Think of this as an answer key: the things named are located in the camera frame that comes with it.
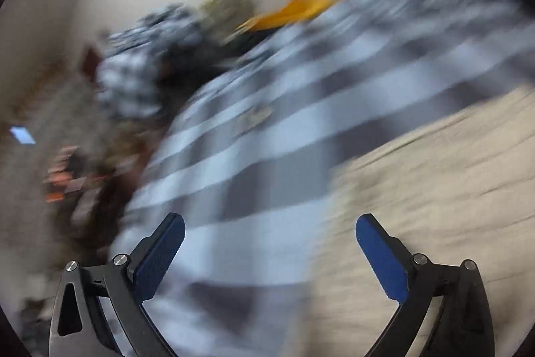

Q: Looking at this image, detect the cream plaid knit garment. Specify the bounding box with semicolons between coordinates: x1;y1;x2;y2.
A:
284;86;534;356

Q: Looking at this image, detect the blue checkered bed cover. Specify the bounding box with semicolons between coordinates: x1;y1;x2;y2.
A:
112;0;534;356

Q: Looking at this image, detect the crumpled blue checkered quilt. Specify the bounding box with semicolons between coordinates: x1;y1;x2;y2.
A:
96;4;211;120

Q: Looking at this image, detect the beige box fan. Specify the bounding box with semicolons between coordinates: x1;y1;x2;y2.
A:
200;0;258;43

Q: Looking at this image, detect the yellow cloth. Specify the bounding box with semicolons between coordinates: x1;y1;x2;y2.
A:
237;0;337;32

